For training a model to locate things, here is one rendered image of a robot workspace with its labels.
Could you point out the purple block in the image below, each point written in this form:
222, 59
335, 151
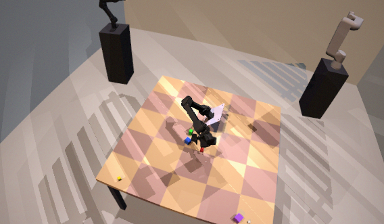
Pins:
238, 218

